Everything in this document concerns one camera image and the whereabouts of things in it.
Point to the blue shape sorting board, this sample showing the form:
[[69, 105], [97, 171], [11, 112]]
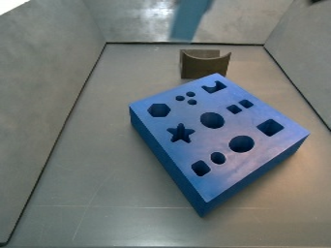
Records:
[[215, 136]]

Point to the light blue rectangular block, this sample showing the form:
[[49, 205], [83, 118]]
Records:
[[188, 14]]

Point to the black curved fixture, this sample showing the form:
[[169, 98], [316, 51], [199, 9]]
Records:
[[202, 62]]

